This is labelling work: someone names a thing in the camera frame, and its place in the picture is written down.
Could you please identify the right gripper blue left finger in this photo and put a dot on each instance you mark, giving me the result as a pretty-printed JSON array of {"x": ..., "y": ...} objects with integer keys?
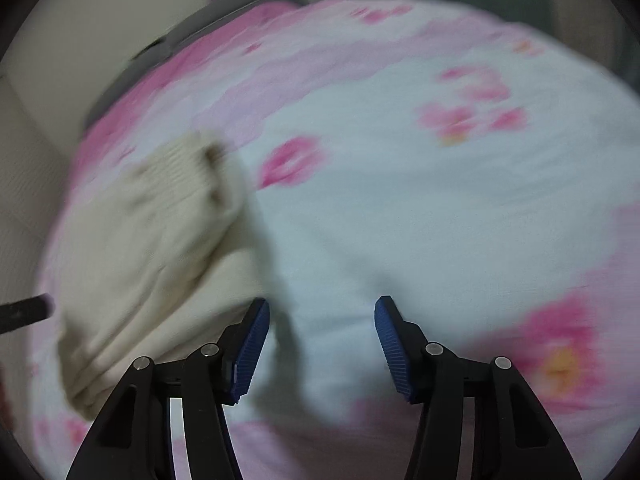
[{"x": 241, "y": 344}]

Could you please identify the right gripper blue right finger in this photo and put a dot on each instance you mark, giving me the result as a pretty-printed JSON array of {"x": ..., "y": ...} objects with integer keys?
[{"x": 403, "y": 345}]

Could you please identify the beige pants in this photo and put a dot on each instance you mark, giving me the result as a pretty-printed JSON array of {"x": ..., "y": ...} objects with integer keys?
[{"x": 155, "y": 264}]

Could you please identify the beige ribbed wardrobe door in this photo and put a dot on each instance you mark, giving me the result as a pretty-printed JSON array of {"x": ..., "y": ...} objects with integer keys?
[{"x": 33, "y": 174}]

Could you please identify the pink floral bed cover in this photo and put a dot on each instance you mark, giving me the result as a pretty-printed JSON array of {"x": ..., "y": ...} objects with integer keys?
[{"x": 478, "y": 172}]

